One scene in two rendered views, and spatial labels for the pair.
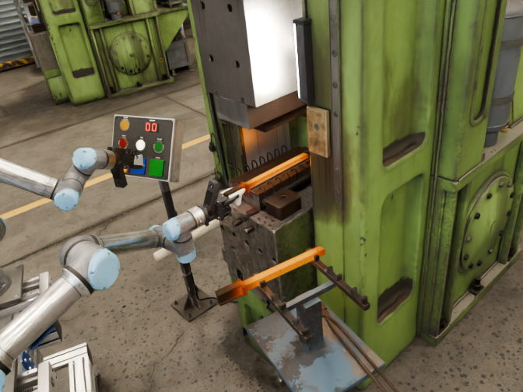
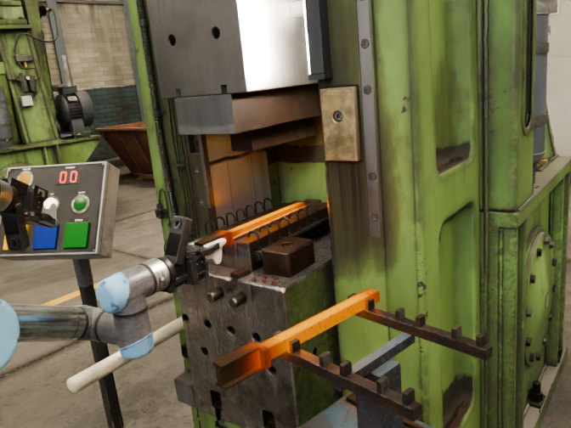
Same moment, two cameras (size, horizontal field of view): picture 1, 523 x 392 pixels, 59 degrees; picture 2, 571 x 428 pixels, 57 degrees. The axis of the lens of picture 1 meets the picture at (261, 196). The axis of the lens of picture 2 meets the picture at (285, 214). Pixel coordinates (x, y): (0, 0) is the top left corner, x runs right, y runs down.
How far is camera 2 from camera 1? 0.66 m
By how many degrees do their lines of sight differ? 22
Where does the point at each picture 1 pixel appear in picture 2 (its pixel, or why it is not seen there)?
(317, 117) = (340, 98)
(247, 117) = (232, 113)
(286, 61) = (283, 37)
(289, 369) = not seen: outside the picture
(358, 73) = (402, 14)
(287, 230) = (301, 291)
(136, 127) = (44, 180)
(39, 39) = not seen: outside the picture
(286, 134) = (267, 188)
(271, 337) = not seen: outside the picture
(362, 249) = (421, 303)
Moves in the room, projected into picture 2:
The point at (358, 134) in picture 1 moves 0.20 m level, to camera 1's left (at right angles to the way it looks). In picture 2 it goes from (405, 109) to (319, 120)
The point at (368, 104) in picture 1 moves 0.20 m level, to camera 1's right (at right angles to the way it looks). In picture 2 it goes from (418, 60) to (499, 53)
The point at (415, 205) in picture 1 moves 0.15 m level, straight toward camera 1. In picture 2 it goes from (465, 255) to (477, 274)
